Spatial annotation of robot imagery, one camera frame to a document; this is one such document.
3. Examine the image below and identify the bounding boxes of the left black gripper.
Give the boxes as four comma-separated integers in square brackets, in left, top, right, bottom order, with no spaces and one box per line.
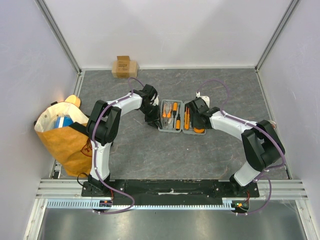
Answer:
[139,104,162,130]

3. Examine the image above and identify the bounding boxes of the orange utility knife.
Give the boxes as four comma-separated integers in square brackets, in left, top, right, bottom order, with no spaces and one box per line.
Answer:
[184,106,190,130]

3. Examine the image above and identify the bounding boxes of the orange tape measure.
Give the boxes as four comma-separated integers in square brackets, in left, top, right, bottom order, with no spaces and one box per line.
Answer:
[193,127,206,134]

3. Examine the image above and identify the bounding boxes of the orange pliers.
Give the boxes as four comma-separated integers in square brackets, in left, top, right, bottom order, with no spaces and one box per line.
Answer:
[161,101,173,128]

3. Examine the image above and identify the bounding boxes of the orange black screwdriver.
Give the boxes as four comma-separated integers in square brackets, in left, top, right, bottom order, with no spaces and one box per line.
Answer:
[175,105,181,131]
[172,102,178,118]

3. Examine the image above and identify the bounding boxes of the grey plastic tool case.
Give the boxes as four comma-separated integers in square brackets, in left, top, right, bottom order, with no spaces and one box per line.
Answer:
[158,99,206,136]

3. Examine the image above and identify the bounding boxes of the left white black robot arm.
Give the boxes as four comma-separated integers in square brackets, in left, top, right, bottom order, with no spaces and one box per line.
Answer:
[86,84,162,197]

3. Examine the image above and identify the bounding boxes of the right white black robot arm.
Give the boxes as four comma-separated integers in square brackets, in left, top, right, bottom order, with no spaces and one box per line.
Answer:
[186,97,286,197]

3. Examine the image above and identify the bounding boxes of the small cardboard box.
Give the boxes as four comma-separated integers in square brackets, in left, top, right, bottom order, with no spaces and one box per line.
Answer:
[111,55,139,79]

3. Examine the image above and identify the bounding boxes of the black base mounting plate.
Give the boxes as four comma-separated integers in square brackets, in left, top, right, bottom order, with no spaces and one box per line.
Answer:
[81,179,260,200]

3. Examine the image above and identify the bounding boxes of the tan wooden object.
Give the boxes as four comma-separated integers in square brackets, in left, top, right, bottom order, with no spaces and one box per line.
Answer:
[65,94,82,108]

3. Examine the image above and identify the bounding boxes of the brown paper tote bag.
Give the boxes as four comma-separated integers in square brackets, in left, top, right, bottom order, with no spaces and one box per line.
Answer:
[34,101,93,177]

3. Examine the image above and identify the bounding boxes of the blue box in bag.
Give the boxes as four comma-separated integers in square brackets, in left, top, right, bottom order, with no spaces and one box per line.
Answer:
[54,116,74,129]

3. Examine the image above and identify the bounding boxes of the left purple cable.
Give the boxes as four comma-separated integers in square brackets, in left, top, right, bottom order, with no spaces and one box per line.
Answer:
[89,77,145,216]

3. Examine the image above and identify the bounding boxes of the purple cable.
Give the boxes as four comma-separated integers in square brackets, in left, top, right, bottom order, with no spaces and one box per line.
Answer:
[89,77,145,216]
[197,79,287,216]

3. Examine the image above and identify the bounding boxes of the white slotted cable duct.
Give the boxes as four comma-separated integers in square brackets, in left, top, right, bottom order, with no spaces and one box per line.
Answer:
[46,199,235,211]

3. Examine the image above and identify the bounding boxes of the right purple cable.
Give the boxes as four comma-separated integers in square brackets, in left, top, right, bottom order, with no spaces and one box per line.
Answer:
[197,79,287,216]

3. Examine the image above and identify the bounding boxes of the aluminium frame rail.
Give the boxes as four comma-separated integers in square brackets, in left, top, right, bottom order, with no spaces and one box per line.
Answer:
[36,179,308,200]

